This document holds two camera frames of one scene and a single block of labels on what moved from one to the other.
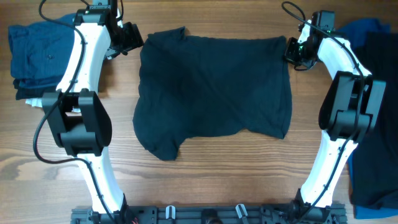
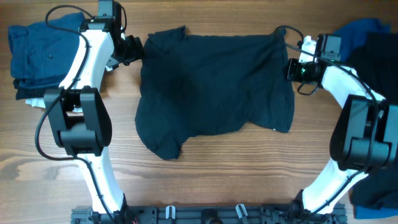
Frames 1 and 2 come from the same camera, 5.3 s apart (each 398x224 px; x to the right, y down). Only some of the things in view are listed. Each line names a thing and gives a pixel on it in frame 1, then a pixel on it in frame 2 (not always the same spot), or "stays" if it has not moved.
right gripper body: x=296 y=53 to x=299 y=71
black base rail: x=211 y=216 stays
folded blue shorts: x=40 y=51 stays
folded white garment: x=34 y=102 stays
